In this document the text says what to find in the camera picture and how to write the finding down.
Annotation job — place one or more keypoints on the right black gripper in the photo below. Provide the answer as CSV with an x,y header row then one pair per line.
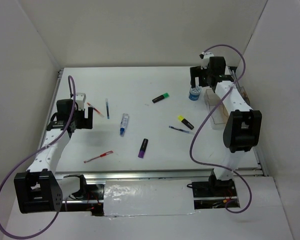
x,y
196,71

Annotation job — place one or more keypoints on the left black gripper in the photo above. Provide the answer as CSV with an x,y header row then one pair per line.
x,y
86,123

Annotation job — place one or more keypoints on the red gel pen clear cap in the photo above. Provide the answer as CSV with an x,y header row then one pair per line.
x,y
96,110

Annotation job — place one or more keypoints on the blue gel pen teal end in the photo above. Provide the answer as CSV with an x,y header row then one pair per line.
x,y
107,108

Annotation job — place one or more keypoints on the blue gel pen clear cap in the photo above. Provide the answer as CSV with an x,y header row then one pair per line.
x,y
181,130

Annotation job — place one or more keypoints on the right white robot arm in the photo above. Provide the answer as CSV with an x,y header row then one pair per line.
x,y
242,129

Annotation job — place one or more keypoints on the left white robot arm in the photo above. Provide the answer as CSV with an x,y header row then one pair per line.
x,y
37,189

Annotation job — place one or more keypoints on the blue round tape dispenser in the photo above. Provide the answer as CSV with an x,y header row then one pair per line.
x,y
194,93

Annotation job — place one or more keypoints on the green black highlighter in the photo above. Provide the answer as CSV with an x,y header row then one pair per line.
x,y
160,97

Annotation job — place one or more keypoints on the yellow black highlighter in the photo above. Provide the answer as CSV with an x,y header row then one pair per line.
x,y
185,122

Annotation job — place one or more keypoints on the clear plastic organizer tray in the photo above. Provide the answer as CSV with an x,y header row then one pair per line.
x,y
220,116

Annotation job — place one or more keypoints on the purple black highlighter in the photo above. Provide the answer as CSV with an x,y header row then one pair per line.
x,y
143,148

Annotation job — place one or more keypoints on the white taped front panel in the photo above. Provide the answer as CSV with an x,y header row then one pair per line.
x,y
148,198

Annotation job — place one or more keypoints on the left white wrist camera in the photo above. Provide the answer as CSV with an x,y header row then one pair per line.
x,y
80,99

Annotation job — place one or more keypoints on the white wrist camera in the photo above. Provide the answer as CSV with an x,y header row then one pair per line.
x,y
205,59
80,99

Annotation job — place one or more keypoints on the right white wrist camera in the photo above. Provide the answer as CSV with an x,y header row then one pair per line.
x,y
205,59

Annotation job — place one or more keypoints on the aluminium front rail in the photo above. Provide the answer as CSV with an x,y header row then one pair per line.
x,y
138,174

